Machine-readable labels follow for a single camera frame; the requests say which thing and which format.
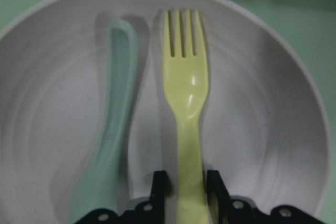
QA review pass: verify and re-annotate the white round plate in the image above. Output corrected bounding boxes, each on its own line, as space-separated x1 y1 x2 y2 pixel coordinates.
0 0 332 224

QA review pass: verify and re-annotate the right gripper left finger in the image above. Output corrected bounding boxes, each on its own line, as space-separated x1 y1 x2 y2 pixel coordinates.
77 170 168 223

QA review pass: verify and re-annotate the yellow plastic fork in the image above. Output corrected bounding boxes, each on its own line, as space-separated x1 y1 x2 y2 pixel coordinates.
162 9 209 223

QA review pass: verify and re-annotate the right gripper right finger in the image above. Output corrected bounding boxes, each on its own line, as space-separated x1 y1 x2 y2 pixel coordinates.
206 170 323 223

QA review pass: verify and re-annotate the teal green spoon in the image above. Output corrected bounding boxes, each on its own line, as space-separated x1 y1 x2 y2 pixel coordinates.
69 19 139 223

